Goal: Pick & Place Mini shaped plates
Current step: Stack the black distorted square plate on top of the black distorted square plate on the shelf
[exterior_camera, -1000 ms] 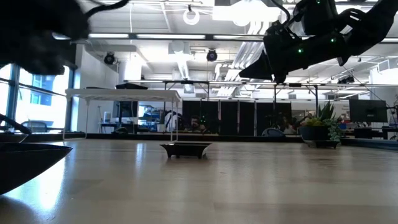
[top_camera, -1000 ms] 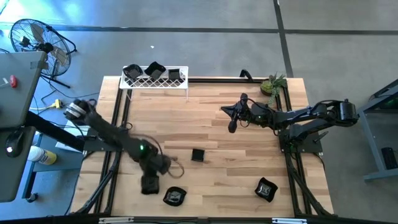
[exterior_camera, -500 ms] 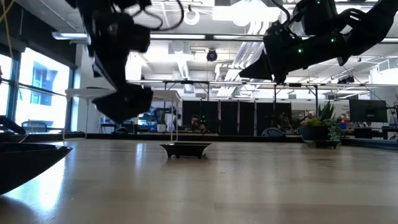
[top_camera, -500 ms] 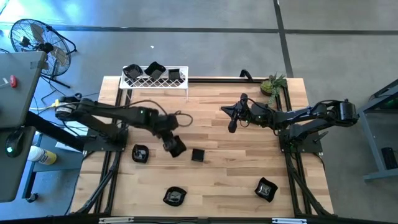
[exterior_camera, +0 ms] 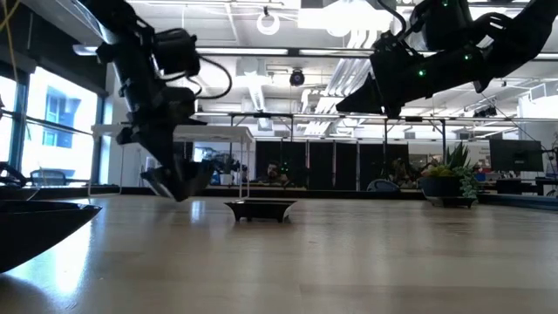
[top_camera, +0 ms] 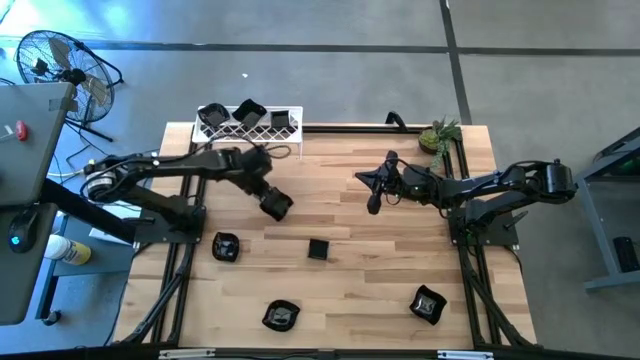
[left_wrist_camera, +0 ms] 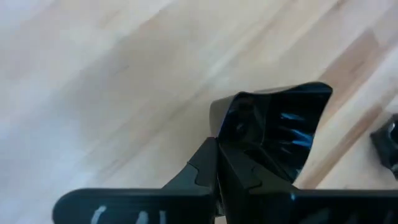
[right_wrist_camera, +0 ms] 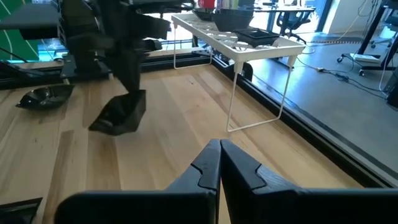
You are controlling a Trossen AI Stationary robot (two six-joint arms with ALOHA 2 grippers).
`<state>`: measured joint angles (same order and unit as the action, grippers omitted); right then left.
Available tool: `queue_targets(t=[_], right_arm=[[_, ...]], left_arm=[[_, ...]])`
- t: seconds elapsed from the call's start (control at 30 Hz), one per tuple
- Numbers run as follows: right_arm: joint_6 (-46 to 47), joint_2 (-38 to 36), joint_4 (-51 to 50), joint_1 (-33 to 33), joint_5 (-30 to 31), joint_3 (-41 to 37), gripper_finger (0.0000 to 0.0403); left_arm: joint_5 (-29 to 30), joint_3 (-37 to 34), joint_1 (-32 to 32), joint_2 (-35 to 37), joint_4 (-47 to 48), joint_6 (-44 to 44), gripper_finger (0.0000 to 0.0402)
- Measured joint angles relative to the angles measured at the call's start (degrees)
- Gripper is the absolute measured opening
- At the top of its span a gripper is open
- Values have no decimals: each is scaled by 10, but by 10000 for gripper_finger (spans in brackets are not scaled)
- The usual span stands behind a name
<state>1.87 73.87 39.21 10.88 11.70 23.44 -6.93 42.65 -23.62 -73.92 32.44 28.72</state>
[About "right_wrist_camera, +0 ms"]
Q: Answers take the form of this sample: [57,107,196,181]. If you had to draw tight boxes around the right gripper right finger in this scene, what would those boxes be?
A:
[221,139,398,224]

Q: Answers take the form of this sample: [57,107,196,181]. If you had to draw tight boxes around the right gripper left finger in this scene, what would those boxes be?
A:
[55,139,222,224]

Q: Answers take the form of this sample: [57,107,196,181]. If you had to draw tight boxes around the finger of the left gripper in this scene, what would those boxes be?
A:
[144,39,163,52]

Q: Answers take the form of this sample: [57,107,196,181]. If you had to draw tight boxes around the black wavy square plate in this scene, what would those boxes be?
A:
[15,83,75,111]
[88,89,147,137]
[192,7,218,22]

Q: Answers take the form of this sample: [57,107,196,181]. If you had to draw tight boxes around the black deep square bowl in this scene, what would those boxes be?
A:
[214,8,255,18]
[213,12,254,32]

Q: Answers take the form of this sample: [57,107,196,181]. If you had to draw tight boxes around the green panel white lines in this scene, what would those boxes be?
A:
[0,0,40,62]

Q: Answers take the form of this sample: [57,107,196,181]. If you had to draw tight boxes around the black office chair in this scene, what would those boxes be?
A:
[275,11,312,44]

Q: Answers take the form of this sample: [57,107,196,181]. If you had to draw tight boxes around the black desk leg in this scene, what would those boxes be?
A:
[356,0,398,77]

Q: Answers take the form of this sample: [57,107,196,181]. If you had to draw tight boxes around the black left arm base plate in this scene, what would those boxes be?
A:
[59,52,113,80]

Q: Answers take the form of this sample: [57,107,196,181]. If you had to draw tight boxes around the white wire shelf rack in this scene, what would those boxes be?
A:
[170,12,307,133]

